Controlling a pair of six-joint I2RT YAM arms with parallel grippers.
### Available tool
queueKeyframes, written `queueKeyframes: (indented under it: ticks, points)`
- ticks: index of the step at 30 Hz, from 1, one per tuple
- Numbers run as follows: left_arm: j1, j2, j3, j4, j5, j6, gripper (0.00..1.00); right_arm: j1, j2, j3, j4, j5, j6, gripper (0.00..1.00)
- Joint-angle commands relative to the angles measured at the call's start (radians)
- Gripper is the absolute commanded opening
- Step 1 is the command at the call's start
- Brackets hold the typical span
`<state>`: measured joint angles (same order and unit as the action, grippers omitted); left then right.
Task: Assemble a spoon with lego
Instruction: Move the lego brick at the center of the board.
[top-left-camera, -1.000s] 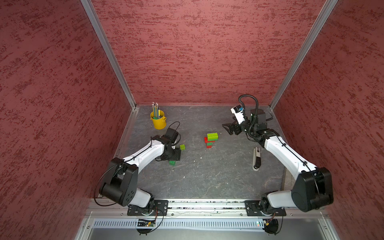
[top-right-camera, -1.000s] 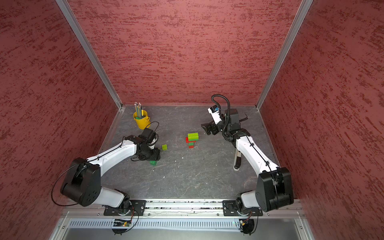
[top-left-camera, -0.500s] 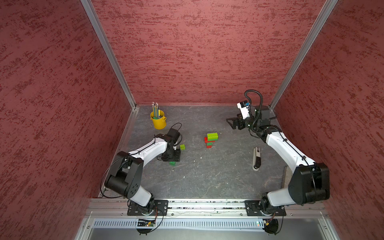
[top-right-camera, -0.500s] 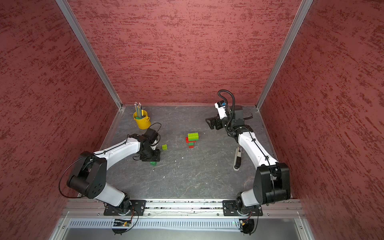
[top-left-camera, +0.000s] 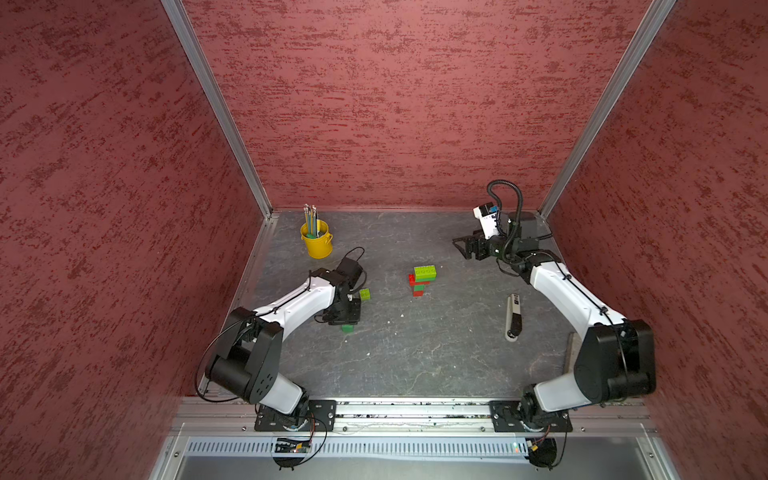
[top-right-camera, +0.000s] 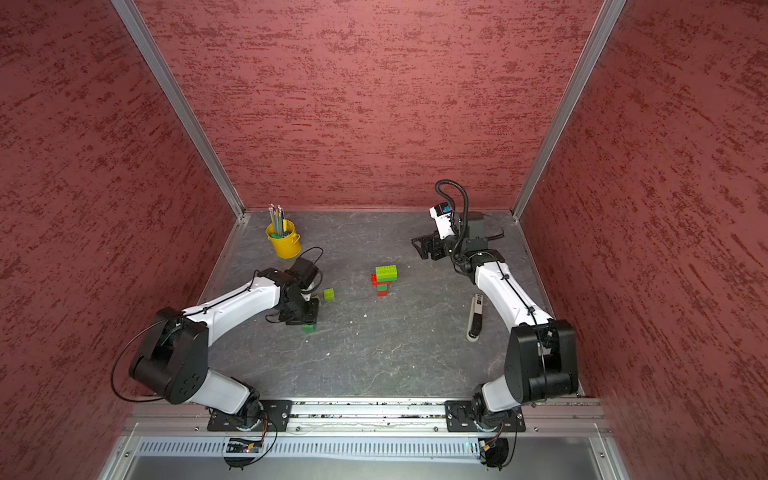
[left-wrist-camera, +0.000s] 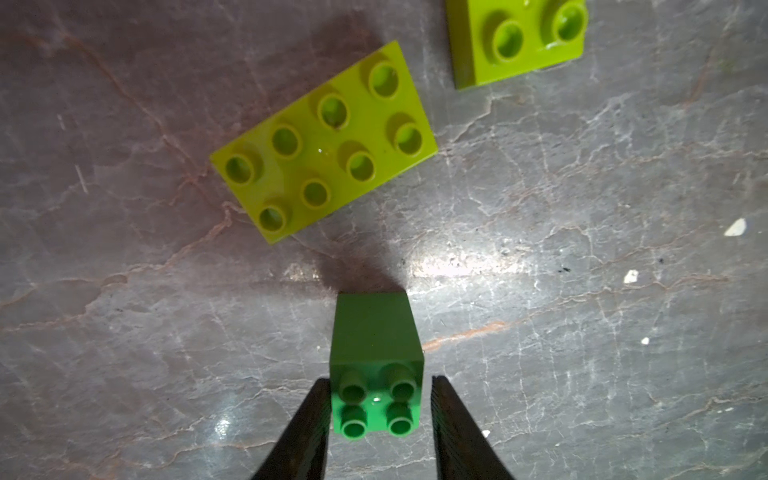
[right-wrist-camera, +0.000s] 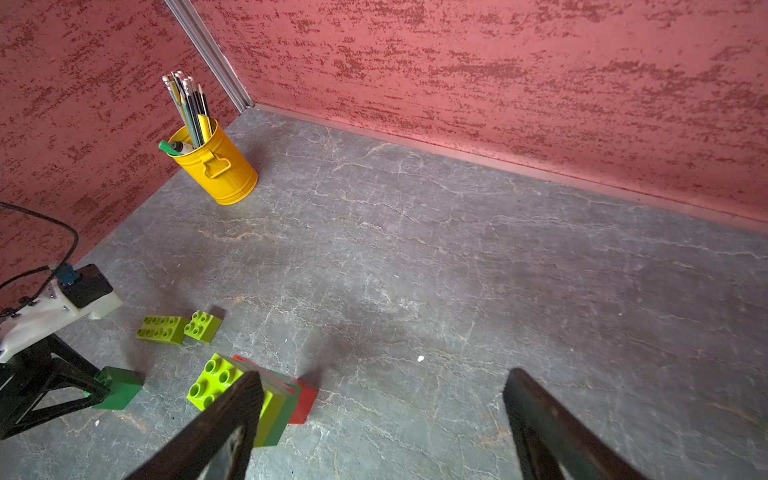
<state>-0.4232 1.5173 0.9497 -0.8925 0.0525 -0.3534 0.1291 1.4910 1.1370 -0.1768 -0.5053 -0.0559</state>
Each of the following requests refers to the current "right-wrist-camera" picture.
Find left corner aluminium post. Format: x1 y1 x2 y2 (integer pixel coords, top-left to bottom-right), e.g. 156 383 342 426
165 0 253 113

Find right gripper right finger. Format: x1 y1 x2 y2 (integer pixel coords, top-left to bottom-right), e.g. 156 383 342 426
502 368 644 479

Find dark green 2x4 brick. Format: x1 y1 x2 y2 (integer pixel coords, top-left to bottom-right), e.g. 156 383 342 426
233 355 302 448

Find pencils in cup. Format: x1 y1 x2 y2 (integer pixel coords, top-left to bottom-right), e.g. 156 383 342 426
161 70 215 148

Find red 2x4 brick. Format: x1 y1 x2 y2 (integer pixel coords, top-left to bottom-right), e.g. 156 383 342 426
234 355 319 425

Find lime 2x4 brick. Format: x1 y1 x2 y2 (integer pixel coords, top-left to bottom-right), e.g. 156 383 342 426
187 354 253 411
135 316 189 345

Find lime 2x2 brick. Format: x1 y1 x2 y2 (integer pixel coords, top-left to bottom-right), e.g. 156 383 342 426
184 311 222 344

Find dark green 2x2 brick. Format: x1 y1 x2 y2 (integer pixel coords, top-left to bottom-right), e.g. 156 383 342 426
93 366 144 410

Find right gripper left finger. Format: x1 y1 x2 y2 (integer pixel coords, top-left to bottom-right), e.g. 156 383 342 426
128 371 265 479

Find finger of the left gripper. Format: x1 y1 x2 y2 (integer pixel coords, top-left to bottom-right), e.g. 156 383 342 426
1 334 110 440

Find yellow pencil cup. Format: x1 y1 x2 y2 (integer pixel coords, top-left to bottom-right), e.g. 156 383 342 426
169 119 259 206

